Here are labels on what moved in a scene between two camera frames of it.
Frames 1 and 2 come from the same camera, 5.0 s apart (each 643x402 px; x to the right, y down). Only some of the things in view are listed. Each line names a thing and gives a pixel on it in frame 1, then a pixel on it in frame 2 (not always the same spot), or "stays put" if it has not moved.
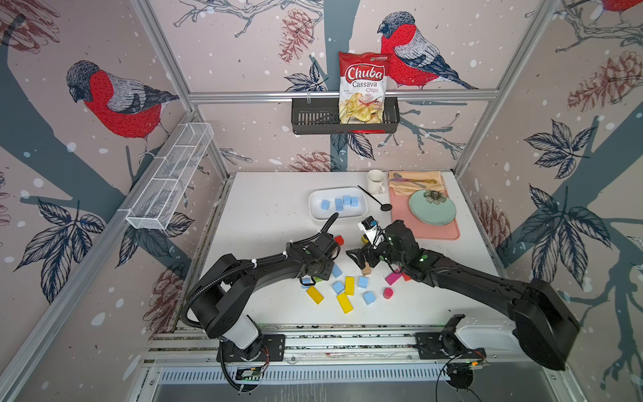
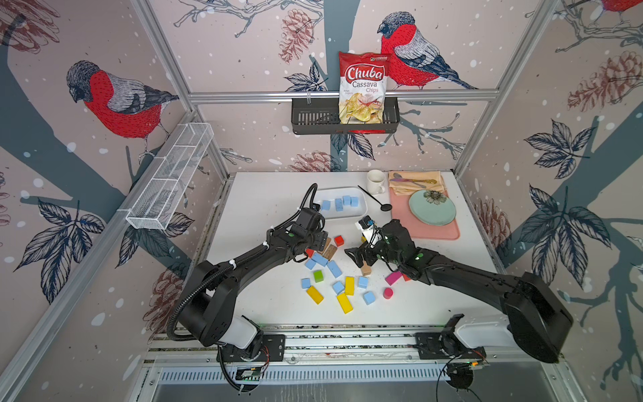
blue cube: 362,281 stays put
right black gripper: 367,252 stays put
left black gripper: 326,275 to 321,239
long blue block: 336,271 stays put
